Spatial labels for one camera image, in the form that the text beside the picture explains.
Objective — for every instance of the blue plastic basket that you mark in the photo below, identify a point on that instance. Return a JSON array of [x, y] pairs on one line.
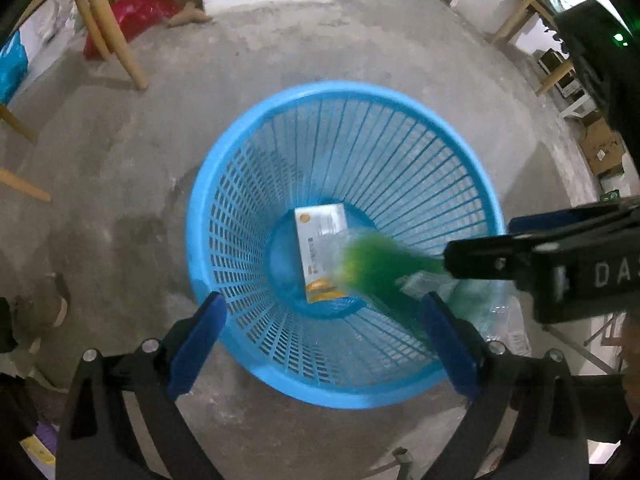
[[240, 170]]

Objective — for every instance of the green plastic bottle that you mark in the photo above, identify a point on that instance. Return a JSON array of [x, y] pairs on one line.
[[380, 270]]

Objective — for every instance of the wooden chair black seat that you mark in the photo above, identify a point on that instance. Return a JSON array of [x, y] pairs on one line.
[[115, 45]]

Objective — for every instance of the yellow cardboard box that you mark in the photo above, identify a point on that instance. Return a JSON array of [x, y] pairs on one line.
[[320, 230]]

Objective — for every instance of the purple cloth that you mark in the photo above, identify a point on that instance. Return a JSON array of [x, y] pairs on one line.
[[45, 435]]

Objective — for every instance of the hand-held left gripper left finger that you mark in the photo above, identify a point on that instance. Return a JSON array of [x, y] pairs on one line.
[[197, 345]]

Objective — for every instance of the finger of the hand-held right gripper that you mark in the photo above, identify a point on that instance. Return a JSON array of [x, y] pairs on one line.
[[550, 221], [480, 260]]

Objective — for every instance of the red plastic bag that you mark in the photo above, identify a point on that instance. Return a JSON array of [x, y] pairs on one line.
[[135, 15]]

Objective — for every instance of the blue plastic bag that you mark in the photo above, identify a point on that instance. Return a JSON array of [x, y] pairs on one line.
[[10, 70]]

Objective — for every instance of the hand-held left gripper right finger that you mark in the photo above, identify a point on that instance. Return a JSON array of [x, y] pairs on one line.
[[450, 347]]

